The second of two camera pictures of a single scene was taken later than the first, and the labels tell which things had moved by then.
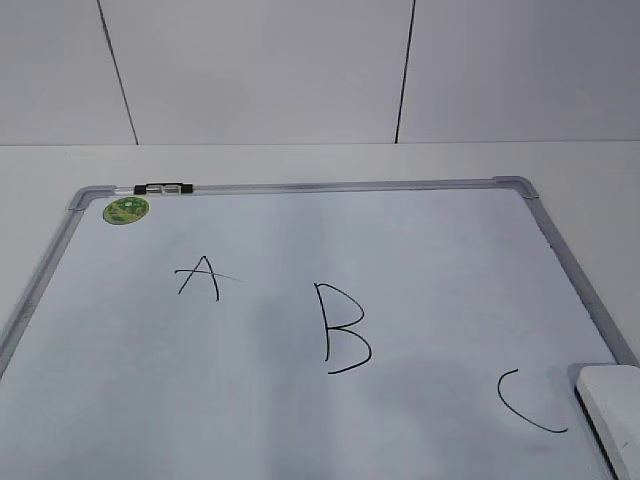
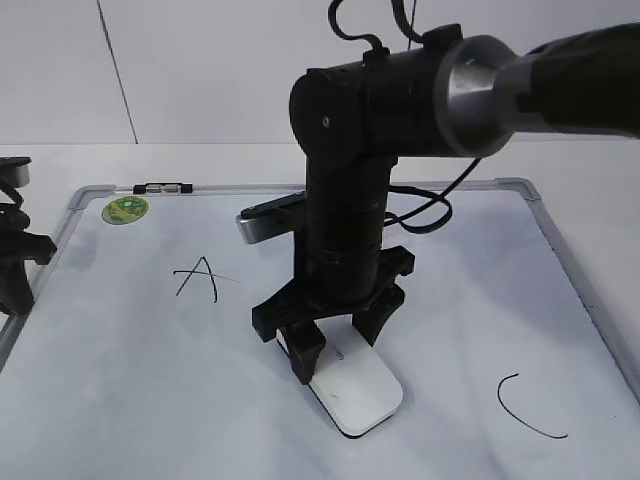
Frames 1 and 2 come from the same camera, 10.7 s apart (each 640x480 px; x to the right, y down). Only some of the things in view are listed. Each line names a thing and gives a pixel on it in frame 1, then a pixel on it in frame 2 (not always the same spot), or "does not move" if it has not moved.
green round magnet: (125, 210) does not move
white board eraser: (610, 395) → (354, 383)
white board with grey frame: (418, 329) does not move
